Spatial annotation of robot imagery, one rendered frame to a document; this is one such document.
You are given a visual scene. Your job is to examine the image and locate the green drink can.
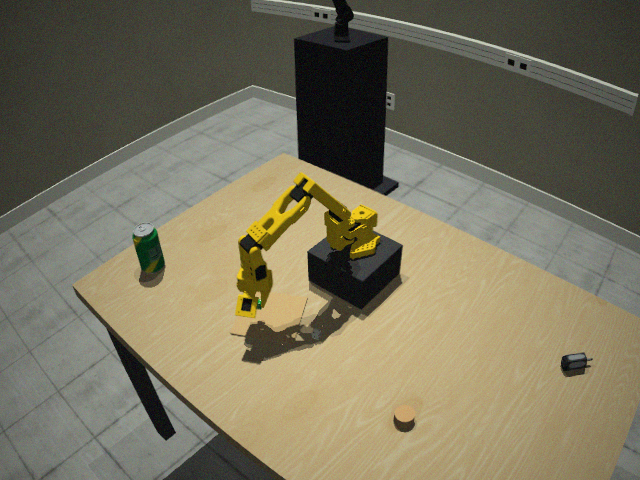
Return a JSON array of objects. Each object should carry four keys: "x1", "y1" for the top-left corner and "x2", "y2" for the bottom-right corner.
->
[{"x1": 132, "y1": 222, "x2": 165, "y2": 274}]

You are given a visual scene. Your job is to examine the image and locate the brown cylinder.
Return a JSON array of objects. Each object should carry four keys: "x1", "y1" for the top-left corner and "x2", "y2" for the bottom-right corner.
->
[{"x1": 393, "y1": 405, "x2": 415, "y2": 428}]

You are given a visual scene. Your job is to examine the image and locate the tan flat mat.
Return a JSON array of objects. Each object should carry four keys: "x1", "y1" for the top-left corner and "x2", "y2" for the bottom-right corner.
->
[{"x1": 230, "y1": 292, "x2": 308, "y2": 345}]

